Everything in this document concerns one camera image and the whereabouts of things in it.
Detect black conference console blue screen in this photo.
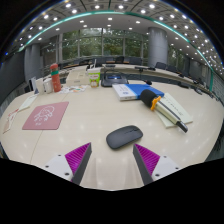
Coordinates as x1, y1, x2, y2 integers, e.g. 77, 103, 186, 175
100, 72, 129, 88

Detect pale green notebook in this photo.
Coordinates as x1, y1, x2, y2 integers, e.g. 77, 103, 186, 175
154, 92, 194, 129

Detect ceiling lights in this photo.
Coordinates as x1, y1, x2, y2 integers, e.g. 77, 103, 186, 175
16, 1, 224, 73

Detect red and white brochure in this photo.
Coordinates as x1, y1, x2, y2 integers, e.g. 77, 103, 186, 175
2, 108, 19, 135

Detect red bottle green band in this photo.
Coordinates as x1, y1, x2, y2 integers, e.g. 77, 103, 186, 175
49, 63, 62, 93

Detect pink mouse pad white drawing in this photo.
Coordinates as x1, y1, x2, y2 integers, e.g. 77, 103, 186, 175
22, 101, 70, 131

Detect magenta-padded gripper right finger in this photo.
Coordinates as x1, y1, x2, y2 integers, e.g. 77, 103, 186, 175
132, 143, 183, 186

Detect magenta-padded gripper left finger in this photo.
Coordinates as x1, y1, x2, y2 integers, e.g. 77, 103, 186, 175
44, 142, 93, 186

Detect black computer mouse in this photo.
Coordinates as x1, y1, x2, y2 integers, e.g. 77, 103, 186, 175
105, 125, 144, 150

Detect black microphone orange ring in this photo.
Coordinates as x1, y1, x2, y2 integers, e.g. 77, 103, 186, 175
139, 89, 189, 134

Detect cream tissue box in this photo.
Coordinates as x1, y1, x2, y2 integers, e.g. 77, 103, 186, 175
65, 70, 91, 88

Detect white paper cup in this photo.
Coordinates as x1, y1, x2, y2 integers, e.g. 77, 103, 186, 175
35, 78, 45, 95

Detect blue and white box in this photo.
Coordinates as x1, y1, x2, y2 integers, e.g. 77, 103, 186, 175
111, 83, 165, 102

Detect dark office chairs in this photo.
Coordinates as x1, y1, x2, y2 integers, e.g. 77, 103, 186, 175
63, 55, 208, 88

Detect colourful printed leaflet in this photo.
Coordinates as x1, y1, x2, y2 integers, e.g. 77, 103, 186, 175
59, 84, 88, 94

